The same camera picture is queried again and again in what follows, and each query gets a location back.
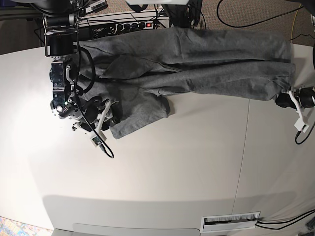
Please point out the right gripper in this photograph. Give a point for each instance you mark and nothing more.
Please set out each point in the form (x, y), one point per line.
(100, 115)

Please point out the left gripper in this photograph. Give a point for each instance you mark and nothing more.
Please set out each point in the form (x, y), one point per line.
(298, 99)

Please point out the grey T-shirt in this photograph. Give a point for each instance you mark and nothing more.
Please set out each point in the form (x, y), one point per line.
(141, 69)

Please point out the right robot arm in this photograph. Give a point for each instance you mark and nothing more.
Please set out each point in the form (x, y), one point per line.
(61, 42)

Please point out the black power strip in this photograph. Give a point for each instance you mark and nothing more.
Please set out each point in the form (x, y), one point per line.
(134, 26)

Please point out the grey table leg column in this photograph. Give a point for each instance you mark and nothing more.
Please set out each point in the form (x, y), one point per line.
(174, 14)

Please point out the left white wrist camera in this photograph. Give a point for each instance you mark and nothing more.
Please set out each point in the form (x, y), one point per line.
(301, 126)

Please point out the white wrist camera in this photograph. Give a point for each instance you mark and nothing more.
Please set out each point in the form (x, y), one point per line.
(96, 141)
(301, 126)

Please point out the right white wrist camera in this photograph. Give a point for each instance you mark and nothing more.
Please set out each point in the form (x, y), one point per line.
(96, 141)

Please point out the white cable grommet box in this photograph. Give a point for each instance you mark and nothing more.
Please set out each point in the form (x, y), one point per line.
(226, 223)

